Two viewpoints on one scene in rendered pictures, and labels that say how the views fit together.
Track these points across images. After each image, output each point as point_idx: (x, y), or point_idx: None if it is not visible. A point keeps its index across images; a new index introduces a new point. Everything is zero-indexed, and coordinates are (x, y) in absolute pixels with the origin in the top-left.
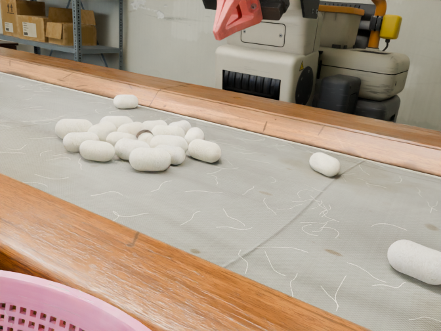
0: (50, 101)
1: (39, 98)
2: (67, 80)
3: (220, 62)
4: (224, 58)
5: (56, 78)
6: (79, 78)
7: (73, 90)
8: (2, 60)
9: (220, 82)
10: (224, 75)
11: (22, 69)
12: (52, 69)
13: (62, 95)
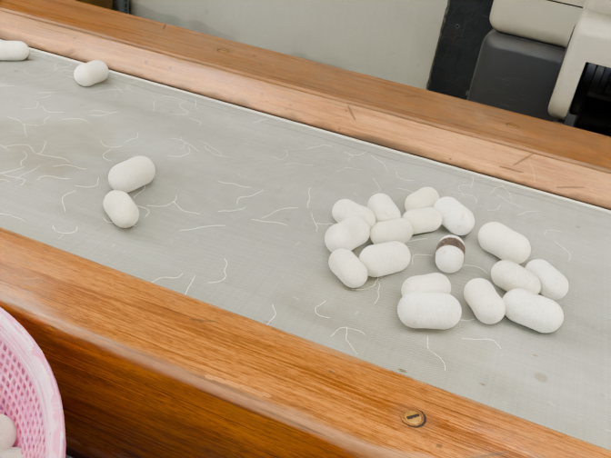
0: (609, 256)
1: (577, 248)
2: (526, 171)
3: (585, 49)
4: (595, 42)
5: (495, 163)
6: (555, 168)
7: (559, 199)
8: (325, 103)
9: (573, 83)
10: (586, 71)
11: (395, 134)
12: (476, 141)
13: (579, 224)
